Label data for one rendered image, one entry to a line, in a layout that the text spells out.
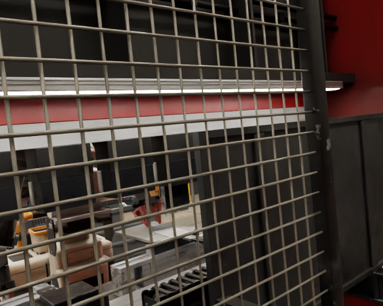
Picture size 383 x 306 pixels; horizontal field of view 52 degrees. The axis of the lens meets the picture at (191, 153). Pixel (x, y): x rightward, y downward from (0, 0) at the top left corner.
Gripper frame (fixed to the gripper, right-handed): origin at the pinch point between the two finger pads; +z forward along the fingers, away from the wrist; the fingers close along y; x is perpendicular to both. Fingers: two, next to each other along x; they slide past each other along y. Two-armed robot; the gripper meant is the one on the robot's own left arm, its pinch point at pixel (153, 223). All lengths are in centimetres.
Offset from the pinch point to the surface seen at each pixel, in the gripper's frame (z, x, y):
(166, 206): 1.0, -20.5, -6.6
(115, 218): -64, 200, 94
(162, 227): 3.6, -3.7, 0.4
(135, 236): 3.6, -2.1, -10.2
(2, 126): -22, -37, -54
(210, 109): -24.0, -37.6, 14.3
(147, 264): 15.7, -14.6, -17.2
